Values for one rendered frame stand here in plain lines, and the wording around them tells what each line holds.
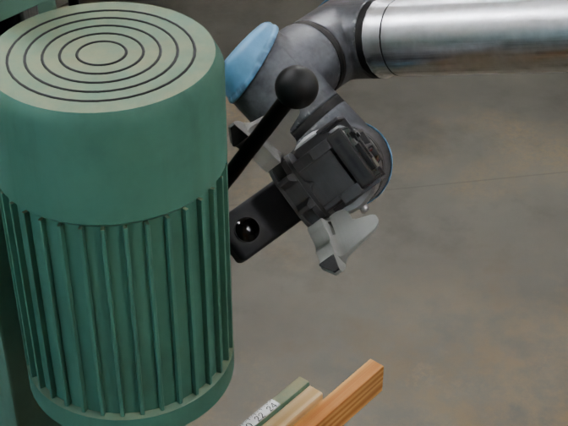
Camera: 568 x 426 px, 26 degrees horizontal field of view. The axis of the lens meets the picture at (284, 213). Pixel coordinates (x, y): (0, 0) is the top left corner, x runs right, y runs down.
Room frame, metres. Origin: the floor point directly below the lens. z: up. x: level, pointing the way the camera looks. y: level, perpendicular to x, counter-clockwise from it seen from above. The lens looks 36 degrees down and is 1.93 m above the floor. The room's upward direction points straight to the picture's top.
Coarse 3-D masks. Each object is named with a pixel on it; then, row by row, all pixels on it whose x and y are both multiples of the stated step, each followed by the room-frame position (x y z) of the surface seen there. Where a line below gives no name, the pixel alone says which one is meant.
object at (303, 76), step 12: (288, 72) 0.84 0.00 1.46; (300, 72) 0.84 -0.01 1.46; (312, 72) 0.85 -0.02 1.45; (276, 84) 0.84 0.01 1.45; (288, 84) 0.83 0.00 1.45; (300, 84) 0.83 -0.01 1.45; (312, 84) 0.83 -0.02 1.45; (288, 96) 0.83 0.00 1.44; (300, 96) 0.83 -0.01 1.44; (312, 96) 0.83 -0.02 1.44; (276, 108) 0.85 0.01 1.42; (288, 108) 0.85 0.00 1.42; (300, 108) 0.83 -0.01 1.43; (264, 120) 0.86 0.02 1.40; (276, 120) 0.85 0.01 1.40; (252, 132) 0.87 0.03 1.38; (264, 132) 0.86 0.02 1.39; (252, 144) 0.87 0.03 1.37; (240, 156) 0.87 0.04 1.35; (252, 156) 0.87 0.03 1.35; (228, 168) 0.88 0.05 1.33; (240, 168) 0.88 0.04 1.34; (228, 180) 0.89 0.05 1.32
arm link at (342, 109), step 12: (336, 108) 1.11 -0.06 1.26; (348, 108) 1.12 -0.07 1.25; (324, 120) 1.10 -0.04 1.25; (348, 120) 1.10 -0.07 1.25; (360, 120) 1.12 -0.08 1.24; (372, 132) 1.11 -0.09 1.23; (384, 144) 1.11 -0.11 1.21; (384, 156) 1.07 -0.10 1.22; (384, 168) 1.05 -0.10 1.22; (384, 180) 1.06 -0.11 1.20
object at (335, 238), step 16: (320, 224) 0.87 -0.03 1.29; (336, 224) 0.87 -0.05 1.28; (352, 224) 0.86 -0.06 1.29; (368, 224) 0.85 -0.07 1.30; (320, 240) 0.85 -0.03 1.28; (336, 240) 0.85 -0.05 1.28; (352, 240) 0.84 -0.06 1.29; (320, 256) 0.83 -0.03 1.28; (336, 256) 0.82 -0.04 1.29; (336, 272) 0.80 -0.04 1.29
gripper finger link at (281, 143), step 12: (288, 120) 0.91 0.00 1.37; (240, 132) 0.88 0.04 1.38; (276, 132) 0.91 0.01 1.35; (288, 132) 0.92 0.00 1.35; (240, 144) 0.88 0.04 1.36; (264, 144) 0.90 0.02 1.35; (276, 144) 0.91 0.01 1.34; (288, 144) 0.92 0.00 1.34; (264, 156) 0.90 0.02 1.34; (276, 156) 0.91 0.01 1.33; (264, 168) 0.90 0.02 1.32
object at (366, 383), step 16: (368, 368) 1.05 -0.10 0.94; (352, 384) 1.02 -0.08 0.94; (368, 384) 1.03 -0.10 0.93; (336, 400) 1.00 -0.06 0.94; (352, 400) 1.01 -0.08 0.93; (368, 400) 1.03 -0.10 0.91; (304, 416) 0.97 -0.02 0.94; (320, 416) 0.97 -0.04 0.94; (336, 416) 0.99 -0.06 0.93; (352, 416) 1.01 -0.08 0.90
